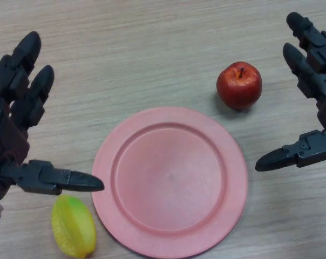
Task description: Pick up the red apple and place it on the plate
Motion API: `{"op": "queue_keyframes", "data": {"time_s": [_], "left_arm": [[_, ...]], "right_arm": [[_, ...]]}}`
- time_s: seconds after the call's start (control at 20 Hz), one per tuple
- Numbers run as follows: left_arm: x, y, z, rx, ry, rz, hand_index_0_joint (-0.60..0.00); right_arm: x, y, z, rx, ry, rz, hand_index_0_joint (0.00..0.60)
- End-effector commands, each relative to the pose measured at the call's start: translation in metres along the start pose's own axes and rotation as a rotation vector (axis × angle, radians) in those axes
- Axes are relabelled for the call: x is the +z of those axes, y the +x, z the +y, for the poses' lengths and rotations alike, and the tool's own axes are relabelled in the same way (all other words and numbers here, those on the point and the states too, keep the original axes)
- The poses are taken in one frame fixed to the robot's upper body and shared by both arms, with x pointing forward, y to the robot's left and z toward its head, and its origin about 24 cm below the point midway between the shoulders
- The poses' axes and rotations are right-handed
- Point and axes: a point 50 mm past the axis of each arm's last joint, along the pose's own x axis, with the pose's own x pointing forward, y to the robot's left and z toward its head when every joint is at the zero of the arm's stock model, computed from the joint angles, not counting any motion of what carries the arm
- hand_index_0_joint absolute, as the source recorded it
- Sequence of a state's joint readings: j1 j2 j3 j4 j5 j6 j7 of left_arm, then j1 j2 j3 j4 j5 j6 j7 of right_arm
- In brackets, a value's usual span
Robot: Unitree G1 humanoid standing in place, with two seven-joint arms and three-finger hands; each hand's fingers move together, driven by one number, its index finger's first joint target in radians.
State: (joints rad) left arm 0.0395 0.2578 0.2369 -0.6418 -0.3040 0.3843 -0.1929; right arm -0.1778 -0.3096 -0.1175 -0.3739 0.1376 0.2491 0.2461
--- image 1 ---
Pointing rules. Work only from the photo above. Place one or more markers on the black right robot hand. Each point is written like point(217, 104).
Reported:
point(314, 147)

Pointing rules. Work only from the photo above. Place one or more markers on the pink round plate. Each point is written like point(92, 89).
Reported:
point(168, 183)

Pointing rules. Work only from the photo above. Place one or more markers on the red apple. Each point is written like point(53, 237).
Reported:
point(238, 89)

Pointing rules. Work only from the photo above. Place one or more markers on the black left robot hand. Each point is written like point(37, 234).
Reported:
point(9, 140)

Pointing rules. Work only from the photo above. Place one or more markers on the yellow green starfruit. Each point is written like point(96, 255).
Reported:
point(74, 229)

